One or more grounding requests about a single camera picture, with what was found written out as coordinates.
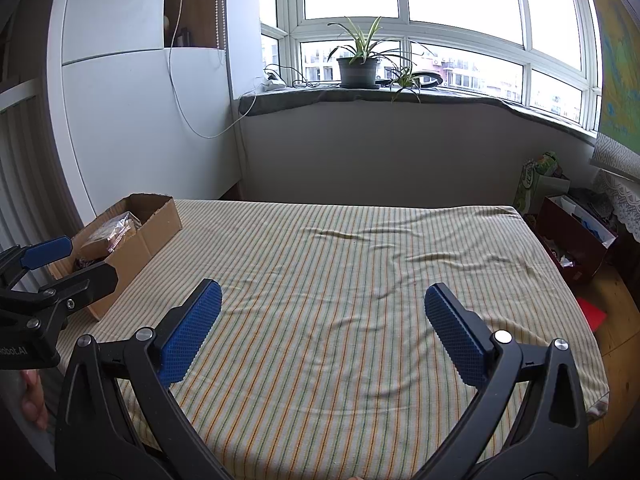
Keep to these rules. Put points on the grey windowsill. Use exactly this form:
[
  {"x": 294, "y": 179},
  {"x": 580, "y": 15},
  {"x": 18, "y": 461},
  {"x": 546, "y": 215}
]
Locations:
[{"x": 310, "y": 97}]

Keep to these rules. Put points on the white power strip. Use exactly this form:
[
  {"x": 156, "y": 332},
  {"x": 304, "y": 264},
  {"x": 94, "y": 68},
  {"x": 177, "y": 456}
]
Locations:
[{"x": 274, "y": 85}]

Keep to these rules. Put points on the white lace cloth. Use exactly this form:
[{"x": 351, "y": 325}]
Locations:
[{"x": 625, "y": 200}]

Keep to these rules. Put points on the red flat item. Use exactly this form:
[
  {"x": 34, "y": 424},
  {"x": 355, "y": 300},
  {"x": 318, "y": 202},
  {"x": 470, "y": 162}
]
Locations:
[{"x": 592, "y": 312}]

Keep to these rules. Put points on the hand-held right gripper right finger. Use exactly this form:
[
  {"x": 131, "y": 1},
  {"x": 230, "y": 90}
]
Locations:
[{"x": 457, "y": 340}]

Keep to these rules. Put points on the wall map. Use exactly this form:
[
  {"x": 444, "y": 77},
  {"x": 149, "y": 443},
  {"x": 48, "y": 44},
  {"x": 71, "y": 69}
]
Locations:
[{"x": 620, "y": 85}]

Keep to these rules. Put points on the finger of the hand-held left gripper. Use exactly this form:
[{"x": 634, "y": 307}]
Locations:
[
  {"x": 47, "y": 252},
  {"x": 90, "y": 282}
]

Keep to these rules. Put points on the clear bag of sliced bread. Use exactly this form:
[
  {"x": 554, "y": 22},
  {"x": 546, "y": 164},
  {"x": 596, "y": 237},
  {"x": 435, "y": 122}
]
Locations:
[{"x": 112, "y": 232}]

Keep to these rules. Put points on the potted spider plant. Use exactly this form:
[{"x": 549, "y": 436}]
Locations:
[{"x": 357, "y": 72}]

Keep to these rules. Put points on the green patterned bag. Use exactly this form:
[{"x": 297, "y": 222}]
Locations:
[{"x": 530, "y": 180}]

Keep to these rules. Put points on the small spider plant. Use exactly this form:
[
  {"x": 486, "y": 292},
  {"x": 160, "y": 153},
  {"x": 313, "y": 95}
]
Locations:
[{"x": 405, "y": 80}]

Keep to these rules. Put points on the cardboard box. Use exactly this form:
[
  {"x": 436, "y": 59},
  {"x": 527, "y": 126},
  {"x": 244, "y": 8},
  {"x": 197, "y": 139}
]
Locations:
[{"x": 150, "y": 240}]

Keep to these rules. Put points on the dark red box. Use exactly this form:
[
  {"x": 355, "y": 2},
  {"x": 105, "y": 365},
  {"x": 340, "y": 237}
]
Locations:
[{"x": 575, "y": 250}]

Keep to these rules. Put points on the person's left hand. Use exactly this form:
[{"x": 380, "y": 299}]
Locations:
[{"x": 35, "y": 405}]

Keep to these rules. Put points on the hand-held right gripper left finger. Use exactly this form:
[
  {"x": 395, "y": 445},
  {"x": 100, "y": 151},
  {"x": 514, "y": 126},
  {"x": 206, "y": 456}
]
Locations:
[{"x": 192, "y": 335}]

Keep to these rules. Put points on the striped cloth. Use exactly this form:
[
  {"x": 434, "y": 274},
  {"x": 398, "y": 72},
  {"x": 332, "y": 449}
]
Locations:
[{"x": 325, "y": 285}]

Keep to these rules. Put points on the wooden shelf niche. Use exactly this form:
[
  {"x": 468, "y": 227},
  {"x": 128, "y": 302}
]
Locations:
[{"x": 197, "y": 5}]

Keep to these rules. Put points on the white wardrobe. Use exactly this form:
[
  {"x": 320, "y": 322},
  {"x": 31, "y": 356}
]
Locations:
[{"x": 125, "y": 135}]

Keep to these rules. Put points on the white slatted panel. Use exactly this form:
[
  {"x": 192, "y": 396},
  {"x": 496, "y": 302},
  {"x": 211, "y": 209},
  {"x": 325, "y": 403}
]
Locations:
[{"x": 25, "y": 170}]

